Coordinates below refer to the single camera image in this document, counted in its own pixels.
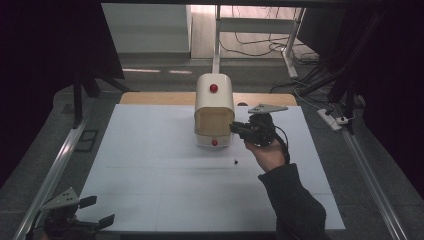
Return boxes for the black metal stand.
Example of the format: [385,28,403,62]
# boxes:
[298,13,384,136]
[72,68,133,129]

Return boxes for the black curtain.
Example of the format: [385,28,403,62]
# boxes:
[296,0,424,198]
[0,0,126,188]

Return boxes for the wooden table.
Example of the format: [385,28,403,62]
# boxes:
[119,91,298,108]

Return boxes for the white partition panel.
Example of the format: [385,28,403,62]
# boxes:
[101,3,194,54]

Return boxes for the black floor cable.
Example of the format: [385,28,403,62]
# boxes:
[219,31,321,66]

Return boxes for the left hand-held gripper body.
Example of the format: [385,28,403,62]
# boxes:
[39,187,102,240]

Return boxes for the white metal desk frame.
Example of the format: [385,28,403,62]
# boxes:
[212,4,307,80]

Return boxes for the cream mini drawer cabinet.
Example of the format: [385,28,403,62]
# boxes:
[194,73,236,148]

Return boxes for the aluminium rail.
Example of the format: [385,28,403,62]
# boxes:
[12,99,96,240]
[339,128,408,240]

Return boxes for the black overhead beam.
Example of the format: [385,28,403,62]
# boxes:
[99,0,381,8]

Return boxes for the cream drawer with red knob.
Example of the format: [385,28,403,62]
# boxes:
[194,108,235,148]

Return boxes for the white power strip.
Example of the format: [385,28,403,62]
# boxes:
[316,108,343,132]

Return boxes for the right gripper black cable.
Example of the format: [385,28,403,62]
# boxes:
[273,125,291,165]

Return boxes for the person's right hand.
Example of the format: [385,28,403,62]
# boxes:
[244,138,288,173]

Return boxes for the white table cover sheet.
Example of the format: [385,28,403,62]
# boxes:
[77,103,347,233]

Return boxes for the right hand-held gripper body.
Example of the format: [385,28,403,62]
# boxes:
[244,103,289,148]

